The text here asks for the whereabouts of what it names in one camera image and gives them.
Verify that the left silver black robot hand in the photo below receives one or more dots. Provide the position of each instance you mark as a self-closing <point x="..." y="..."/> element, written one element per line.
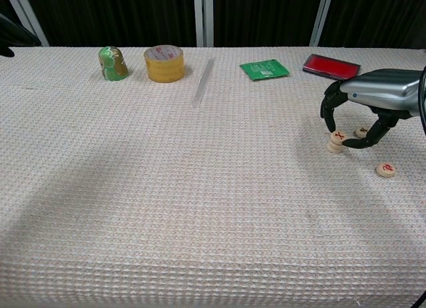
<point x="13" y="32"/>

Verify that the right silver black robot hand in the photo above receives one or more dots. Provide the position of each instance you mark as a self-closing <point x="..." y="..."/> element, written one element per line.
<point x="382" y="88"/>

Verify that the black-character wooden chess piece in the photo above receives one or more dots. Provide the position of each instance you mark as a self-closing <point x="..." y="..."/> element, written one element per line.
<point x="361" y="131"/>

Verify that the red X-mark wooden chess piece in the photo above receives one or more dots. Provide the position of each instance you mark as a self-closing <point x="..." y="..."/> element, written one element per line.
<point x="339" y="135"/>

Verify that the red-character wooden chess piece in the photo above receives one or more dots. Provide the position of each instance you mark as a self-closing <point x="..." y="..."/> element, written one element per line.
<point x="386" y="169"/>

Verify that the red ink stamp pad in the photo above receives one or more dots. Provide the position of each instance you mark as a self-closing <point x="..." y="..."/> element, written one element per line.
<point x="329" y="66"/>

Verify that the green wrapped small jar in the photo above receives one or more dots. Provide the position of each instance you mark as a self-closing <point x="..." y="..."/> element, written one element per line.
<point x="113" y="65"/>

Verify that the green foil packet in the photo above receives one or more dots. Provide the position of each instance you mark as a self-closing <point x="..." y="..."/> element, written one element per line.
<point x="264" y="70"/>

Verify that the yellow packing tape roll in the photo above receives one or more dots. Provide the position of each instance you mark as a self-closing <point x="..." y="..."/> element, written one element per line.
<point x="164" y="72"/>

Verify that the clear plastic tube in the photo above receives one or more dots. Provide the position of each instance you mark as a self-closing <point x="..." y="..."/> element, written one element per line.
<point x="203" y="83"/>

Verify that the beige woven tablecloth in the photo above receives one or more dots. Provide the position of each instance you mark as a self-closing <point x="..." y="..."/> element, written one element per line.
<point x="199" y="188"/>

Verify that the white frame post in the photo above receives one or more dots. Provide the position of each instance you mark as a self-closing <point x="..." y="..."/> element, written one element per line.
<point x="203" y="18"/>
<point x="320" y="18"/>
<point x="28" y="18"/>

